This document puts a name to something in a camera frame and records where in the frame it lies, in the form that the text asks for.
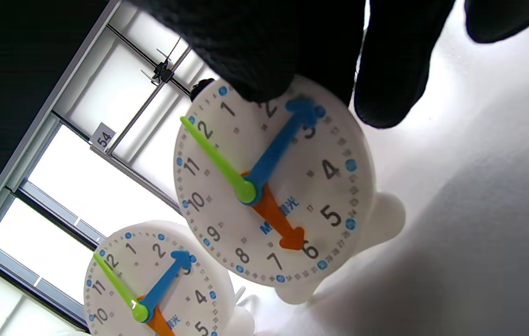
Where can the small white tag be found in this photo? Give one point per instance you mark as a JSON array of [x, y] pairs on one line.
[[103, 137]]

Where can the white teaching clock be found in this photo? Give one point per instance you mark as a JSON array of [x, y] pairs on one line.
[[143, 275], [246, 135]]

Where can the person's right hand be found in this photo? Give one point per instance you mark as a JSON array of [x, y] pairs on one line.
[[292, 37]]

